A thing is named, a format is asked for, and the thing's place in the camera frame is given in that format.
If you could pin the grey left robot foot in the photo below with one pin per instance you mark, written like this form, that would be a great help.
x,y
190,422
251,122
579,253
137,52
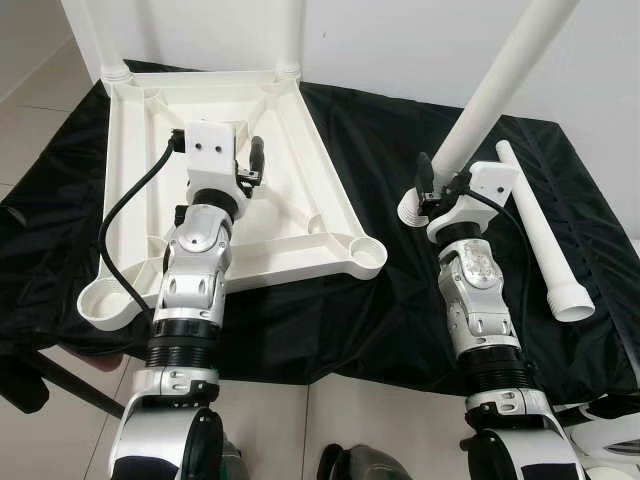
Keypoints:
x,y
235,462

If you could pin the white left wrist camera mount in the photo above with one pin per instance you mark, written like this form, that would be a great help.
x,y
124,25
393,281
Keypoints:
x,y
212,155

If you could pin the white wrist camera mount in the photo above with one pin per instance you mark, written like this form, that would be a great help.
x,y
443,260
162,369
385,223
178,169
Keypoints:
x,y
212,155
490,185

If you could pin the white plastic children table top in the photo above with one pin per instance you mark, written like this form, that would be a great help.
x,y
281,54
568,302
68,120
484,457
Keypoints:
x,y
300,170

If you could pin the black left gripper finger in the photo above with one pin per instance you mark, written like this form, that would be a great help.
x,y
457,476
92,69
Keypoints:
x,y
257,155

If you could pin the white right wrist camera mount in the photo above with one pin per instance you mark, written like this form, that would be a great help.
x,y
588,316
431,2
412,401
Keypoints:
x,y
490,185

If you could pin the grey robot foot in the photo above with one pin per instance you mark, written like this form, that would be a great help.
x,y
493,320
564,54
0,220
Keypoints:
x,y
360,464
235,462

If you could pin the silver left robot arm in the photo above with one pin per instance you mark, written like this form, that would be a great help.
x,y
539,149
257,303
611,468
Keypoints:
x,y
190,290

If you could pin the black table cloth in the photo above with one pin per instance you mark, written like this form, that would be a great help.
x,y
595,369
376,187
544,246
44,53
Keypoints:
x,y
400,320

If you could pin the grey right robot foot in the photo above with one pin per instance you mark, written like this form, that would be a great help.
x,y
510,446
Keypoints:
x,y
360,464

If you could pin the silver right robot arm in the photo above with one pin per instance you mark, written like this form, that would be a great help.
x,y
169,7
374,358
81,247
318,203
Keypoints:
x,y
475,300

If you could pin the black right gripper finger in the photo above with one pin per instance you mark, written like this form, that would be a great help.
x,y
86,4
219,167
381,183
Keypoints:
x,y
425,172

